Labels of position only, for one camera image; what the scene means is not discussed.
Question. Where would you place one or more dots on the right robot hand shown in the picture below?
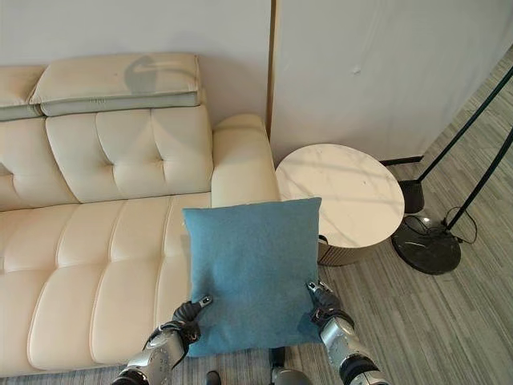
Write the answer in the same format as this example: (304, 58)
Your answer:
(323, 300)

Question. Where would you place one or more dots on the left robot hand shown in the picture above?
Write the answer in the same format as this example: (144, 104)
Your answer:
(191, 310)

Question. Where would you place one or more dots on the blue square cushion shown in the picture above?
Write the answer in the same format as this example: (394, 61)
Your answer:
(252, 272)

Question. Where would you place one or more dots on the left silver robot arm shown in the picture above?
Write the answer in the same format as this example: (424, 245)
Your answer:
(154, 355)

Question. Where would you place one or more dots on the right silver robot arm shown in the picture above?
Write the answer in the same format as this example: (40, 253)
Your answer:
(346, 349)

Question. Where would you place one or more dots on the cream leather sofa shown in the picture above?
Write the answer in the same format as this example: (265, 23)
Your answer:
(108, 208)

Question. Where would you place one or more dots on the round white marble side table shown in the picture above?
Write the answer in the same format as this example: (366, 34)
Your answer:
(340, 192)

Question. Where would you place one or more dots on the black floor lamp with round base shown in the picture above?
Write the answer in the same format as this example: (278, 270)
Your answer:
(431, 248)

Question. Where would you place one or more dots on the black floor lamp with cylinder base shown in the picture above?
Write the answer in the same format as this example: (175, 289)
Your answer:
(413, 194)

